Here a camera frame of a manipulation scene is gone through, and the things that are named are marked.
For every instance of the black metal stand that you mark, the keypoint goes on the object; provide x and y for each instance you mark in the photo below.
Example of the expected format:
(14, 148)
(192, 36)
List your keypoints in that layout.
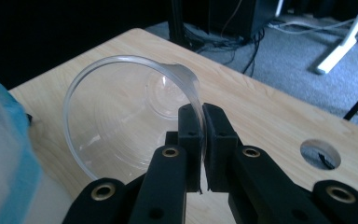
(177, 21)

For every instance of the clear plastic cup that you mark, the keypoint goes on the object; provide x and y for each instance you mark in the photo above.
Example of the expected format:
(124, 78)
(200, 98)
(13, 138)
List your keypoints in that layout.
(121, 124)

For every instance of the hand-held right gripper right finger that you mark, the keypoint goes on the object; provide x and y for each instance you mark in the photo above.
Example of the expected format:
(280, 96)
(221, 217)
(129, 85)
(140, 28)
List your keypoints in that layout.
(219, 149)

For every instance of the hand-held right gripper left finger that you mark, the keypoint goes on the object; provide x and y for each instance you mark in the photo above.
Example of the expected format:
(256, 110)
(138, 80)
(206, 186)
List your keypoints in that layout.
(188, 149)

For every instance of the white metal stand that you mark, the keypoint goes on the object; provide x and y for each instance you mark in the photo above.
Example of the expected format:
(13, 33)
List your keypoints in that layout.
(345, 40)

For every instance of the black equipment box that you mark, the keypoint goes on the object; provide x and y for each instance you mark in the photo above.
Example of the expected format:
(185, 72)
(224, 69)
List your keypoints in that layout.
(242, 17)

